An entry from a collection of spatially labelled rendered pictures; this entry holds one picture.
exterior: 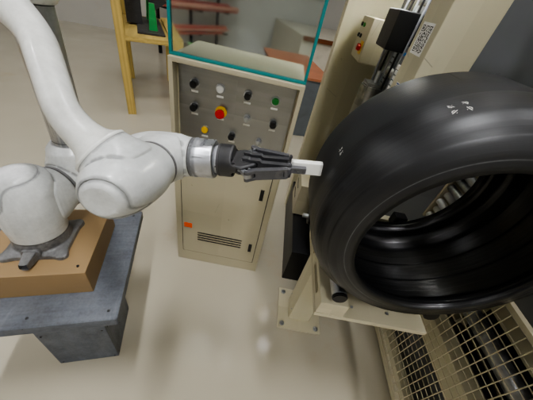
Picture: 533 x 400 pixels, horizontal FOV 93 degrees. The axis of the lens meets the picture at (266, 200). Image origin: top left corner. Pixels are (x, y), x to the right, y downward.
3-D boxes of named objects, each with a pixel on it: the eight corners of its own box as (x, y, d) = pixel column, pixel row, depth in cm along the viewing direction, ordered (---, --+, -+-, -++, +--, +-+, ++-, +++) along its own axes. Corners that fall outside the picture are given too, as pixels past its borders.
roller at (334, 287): (320, 220, 102) (324, 211, 99) (331, 221, 102) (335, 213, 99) (329, 301, 75) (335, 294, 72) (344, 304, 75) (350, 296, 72)
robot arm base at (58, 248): (-12, 274, 74) (-22, 261, 71) (27, 221, 91) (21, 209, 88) (61, 270, 79) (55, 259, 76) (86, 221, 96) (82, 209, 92)
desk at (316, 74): (295, 101, 478) (307, 55, 429) (315, 138, 370) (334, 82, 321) (255, 95, 463) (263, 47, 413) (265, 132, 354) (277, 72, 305)
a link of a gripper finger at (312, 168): (291, 160, 57) (291, 162, 56) (323, 163, 57) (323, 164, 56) (289, 171, 59) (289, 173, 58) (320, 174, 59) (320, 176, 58)
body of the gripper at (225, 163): (212, 154, 53) (255, 158, 53) (220, 136, 60) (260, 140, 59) (214, 183, 58) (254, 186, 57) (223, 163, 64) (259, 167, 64)
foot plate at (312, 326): (278, 287, 174) (279, 286, 173) (316, 294, 176) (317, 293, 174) (276, 327, 154) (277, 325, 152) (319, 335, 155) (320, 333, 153)
